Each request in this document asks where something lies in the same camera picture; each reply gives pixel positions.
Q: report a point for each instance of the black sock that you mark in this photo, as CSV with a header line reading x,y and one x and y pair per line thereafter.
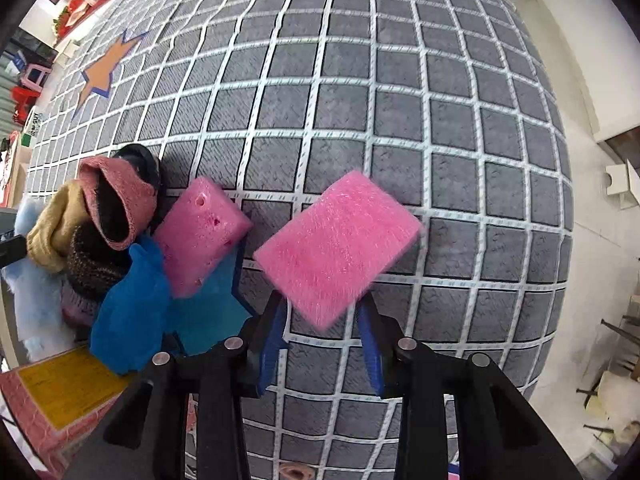
x,y
145,157

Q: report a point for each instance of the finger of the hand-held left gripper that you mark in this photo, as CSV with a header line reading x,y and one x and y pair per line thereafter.
x,y
12,251

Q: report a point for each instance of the light blue plastic bag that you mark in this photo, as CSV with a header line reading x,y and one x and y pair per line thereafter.
x,y
35,310

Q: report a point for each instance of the round table with red cloth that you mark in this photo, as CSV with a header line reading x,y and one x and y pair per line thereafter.
x,y
15,180

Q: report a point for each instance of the plain pink foam sponge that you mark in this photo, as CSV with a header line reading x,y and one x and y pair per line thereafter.
x,y
340,247

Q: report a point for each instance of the pink plastic stool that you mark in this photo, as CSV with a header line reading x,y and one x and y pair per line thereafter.
x,y
35,75

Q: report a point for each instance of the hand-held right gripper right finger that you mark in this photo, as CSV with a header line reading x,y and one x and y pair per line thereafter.
x,y
372,355

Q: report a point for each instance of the blue fluffy cloth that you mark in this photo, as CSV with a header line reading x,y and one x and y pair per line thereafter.
x,y
127,315

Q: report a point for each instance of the grey checked blanket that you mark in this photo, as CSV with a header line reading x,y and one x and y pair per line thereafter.
x,y
400,110

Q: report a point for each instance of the pink and navy knit sock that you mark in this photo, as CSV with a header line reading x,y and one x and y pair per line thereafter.
x,y
135,195

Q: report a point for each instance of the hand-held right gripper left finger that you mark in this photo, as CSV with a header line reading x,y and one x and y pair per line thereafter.
x,y
270,355

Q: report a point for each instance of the red plastic stool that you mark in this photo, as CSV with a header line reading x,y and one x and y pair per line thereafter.
x,y
22,97

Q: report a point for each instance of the pink foam block with holes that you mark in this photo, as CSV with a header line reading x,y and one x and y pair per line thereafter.
x,y
200,235

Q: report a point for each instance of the small white cutout stool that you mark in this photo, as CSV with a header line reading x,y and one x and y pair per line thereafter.
x,y
620,187

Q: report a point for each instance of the yellow knit sock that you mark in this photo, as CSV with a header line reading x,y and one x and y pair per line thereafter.
x,y
50,235

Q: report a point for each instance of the dark brown knit sock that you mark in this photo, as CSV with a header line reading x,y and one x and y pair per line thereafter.
x,y
90,270

